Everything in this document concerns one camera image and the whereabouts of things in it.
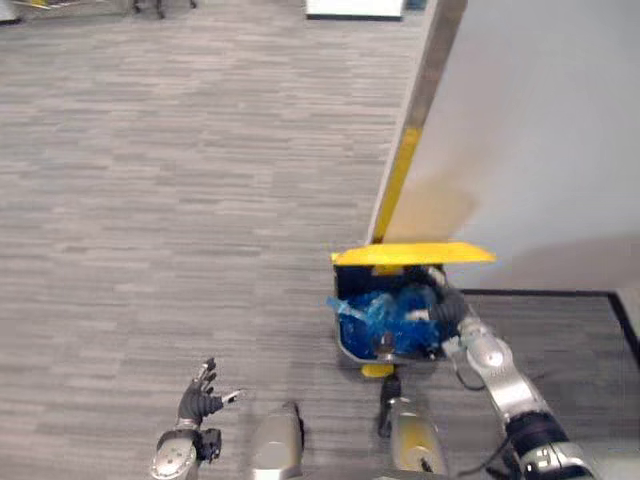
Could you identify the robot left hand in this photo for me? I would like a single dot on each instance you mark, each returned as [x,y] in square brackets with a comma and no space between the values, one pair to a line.
[197,402]

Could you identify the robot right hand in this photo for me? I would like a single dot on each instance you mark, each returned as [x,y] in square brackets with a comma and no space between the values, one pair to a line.
[450,305]

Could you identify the blue plastic trash bag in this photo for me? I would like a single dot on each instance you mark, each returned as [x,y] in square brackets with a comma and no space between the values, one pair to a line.
[370,325]

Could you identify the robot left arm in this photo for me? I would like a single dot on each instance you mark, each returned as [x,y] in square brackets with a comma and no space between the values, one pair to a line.
[175,452]

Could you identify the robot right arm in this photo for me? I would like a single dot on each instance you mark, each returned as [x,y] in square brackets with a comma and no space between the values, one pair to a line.
[505,380]

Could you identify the grey trash can yellow lid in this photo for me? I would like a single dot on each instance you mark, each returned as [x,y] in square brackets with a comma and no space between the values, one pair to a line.
[415,254]

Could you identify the robot left leg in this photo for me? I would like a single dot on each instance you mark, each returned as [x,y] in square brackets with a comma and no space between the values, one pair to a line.
[277,445]

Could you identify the grey floor mat black border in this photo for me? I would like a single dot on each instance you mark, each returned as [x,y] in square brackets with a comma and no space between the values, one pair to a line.
[575,350]

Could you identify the yellow tape strip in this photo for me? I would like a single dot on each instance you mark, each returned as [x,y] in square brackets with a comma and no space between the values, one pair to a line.
[397,180]

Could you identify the white cabinet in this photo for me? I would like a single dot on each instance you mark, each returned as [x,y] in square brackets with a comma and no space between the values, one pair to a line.
[355,7]

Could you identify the black chair base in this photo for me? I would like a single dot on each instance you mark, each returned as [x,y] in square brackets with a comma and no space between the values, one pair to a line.
[160,7]

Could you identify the yellow and white board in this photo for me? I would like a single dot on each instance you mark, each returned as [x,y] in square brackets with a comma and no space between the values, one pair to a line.
[20,4]

